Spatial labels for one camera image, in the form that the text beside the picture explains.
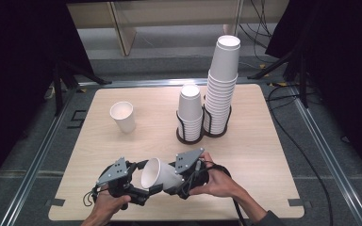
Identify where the light wooden bench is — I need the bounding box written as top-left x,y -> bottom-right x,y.
66,0 -> 290,57

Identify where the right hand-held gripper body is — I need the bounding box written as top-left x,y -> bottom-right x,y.
174,147 -> 210,201

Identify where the long black floor cable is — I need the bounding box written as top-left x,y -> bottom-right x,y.
265,83 -> 335,226

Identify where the person's left hand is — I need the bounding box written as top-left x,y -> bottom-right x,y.
89,185 -> 133,226

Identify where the short stack of white cups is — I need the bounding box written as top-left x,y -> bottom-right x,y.
177,84 -> 204,142

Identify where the tall stack of white cups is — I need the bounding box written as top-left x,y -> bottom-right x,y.
203,34 -> 242,136

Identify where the white paper cup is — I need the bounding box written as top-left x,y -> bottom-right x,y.
108,100 -> 138,135
140,156 -> 186,192

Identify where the black wire cup holder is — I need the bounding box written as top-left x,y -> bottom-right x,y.
175,95 -> 233,146

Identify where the hand-held gripper black cable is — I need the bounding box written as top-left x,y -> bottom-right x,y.
82,185 -> 102,207
197,160 -> 247,226

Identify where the black metal stand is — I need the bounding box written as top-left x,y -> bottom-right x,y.
247,43 -> 309,109
52,57 -> 113,118

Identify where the bundle of black cables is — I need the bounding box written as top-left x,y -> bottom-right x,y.
238,0 -> 276,65

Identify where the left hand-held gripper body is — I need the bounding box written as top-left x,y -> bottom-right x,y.
96,156 -> 149,207

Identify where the aluminium floor rail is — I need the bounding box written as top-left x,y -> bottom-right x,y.
0,89 -> 80,226
289,89 -> 362,226
77,76 -> 272,89

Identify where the left hand-held gripper black cable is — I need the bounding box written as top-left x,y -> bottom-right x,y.
82,185 -> 102,207

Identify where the right hand-held gripper black cable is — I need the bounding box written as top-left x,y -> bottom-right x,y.
197,160 -> 247,226

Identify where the black curtain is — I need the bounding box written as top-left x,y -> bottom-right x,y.
265,0 -> 362,186
0,0 -> 96,196

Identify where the person's right hand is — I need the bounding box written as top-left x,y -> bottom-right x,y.
189,152 -> 243,202

